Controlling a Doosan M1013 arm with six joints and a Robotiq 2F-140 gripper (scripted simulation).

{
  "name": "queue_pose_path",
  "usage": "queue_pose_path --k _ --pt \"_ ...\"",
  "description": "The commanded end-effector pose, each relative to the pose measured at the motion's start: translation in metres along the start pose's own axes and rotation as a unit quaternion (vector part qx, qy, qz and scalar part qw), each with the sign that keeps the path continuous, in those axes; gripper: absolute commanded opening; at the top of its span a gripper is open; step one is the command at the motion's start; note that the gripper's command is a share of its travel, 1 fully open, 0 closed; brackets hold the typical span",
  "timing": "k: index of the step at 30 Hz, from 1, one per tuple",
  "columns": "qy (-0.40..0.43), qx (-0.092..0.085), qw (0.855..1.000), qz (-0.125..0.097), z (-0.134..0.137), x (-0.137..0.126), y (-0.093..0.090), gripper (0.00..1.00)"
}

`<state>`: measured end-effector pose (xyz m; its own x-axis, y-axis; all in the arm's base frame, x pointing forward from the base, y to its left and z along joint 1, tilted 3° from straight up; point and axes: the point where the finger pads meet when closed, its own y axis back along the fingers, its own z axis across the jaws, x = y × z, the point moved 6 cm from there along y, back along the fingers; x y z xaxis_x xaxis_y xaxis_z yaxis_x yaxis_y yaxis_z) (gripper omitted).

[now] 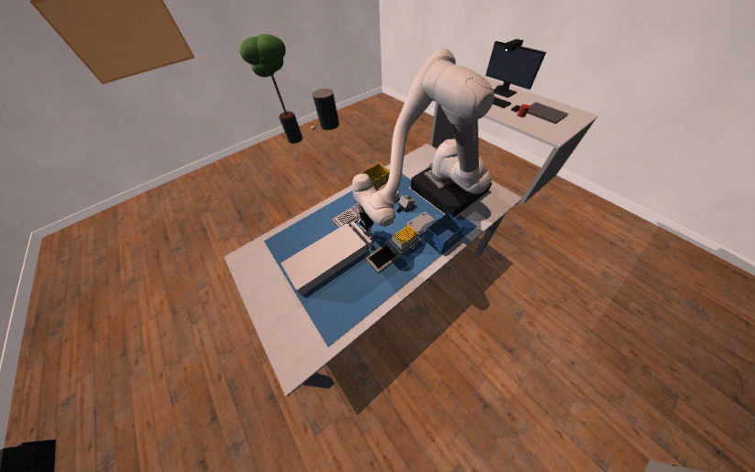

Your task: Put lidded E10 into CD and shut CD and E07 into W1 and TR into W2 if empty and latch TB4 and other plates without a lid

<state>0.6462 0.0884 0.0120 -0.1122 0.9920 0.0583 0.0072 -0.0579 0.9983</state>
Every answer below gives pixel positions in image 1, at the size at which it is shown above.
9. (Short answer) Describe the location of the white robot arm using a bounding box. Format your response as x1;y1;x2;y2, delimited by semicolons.
352;48;495;227

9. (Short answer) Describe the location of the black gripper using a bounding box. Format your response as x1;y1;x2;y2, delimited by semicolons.
357;212;374;234

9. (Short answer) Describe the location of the dark blue bench mat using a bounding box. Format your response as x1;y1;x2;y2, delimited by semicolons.
264;174;476;347

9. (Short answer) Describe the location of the yellow open-top bin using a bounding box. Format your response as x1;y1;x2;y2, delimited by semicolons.
360;163;390;190

